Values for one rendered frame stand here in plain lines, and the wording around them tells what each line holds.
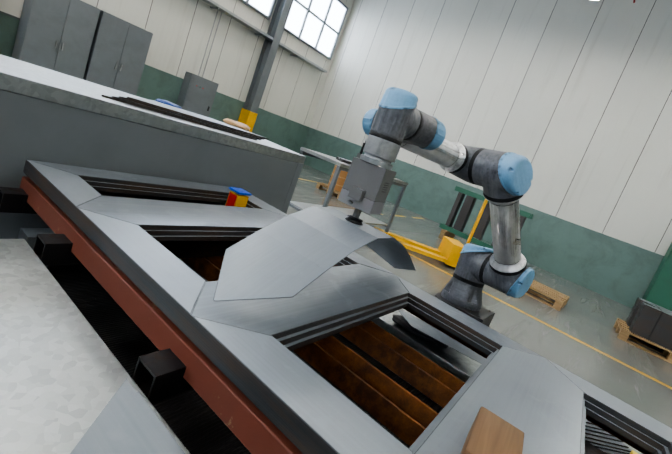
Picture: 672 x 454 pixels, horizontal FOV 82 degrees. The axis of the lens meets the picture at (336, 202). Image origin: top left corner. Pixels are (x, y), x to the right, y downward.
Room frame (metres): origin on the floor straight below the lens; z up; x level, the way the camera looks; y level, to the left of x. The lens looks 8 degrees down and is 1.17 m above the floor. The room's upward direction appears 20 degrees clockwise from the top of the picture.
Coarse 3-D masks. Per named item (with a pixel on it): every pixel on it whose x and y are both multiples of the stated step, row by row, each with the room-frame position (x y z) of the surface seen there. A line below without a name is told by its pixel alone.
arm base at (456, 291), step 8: (456, 280) 1.41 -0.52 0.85; (464, 280) 1.38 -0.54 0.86; (448, 288) 1.42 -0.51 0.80; (456, 288) 1.39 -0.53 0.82; (464, 288) 1.38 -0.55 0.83; (472, 288) 1.37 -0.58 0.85; (480, 288) 1.39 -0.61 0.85; (448, 296) 1.39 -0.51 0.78; (456, 296) 1.37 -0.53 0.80; (464, 296) 1.36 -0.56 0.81; (472, 296) 1.37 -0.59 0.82; (480, 296) 1.38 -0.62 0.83; (456, 304) 1.36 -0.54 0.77; (464, 304) 1.35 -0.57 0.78; (472, 304) 1.36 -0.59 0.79; (480, 304) 1.38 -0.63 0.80
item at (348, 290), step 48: (48, 192) 0.88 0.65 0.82; (144, 192) 1.15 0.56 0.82; (192, 192) 1.30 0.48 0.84; (96, 240) 0.73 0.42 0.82; (192, 240) 0.93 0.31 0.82; (144, 288) 0.62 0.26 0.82; (336, 288) 0.88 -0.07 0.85; (384, 288) 1.01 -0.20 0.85; (192, 336) 0.54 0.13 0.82; (288, 336) 0.61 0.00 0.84; (480, 336) 0.93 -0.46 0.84; (240, 384) 0.48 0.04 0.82; (288, 432) 0.43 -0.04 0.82; (624, 432) 0.75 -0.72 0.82
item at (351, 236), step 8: (312, 208) 0.86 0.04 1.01; (296, 216) 0.81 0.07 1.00; (304, 216) 0.81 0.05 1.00; (312, 216) 0.82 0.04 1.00; (320, 216) 0.83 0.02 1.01; (328, 216) 0.84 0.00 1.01; (312, 224) 0.79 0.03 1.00; (320, 224) 0.79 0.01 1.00; (328, 224) 0.80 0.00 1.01; (336, 224) 0.81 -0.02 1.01; (344, 224) 0.81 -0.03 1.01; (328, 232) 0.76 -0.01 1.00; (336, 232) 0.77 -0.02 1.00; (344, 232) 0.78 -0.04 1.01; (352, 232) 0.78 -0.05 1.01; (360, 232) 0.79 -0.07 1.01; (344, 240) 0.74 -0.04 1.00; (352, 240) 0.75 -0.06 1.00; (360, 240) 0.76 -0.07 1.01; (368, 240) 0.76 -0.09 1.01; (352, 248) 0.72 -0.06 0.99
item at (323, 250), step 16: (272, 224) 0.77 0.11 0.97; (288, 224) 0.78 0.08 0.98; (304, 224) 0.78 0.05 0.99; (288, 240) 0.73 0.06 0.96; (304, 240) 0.73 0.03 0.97; (320, 240) 0.73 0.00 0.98; (336, 240) 0.74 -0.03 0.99; (304, 256) 0.68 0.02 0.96; (320, 256) 0.69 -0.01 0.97; (336, 256) 0.69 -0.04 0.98
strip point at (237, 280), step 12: (228, 252) 0.68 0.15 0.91; (228, 264) 0.65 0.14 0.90; (240, 264) 0.66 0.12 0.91; (228, 276) 0.63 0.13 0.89; (240, 276) 0.63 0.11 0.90; (252, 276) 0.63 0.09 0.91; (264, 276) 0.63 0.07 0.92; (216, 288) 0.60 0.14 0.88; (228, 288) 0.60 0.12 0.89; (240, 288) 0.60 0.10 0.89; (252, 288) 0.61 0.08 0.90; (264, 288) 0.61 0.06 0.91; (276, 288) 0.61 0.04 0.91; (216, 300) 0.58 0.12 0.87; (228, 300) 0.58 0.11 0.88
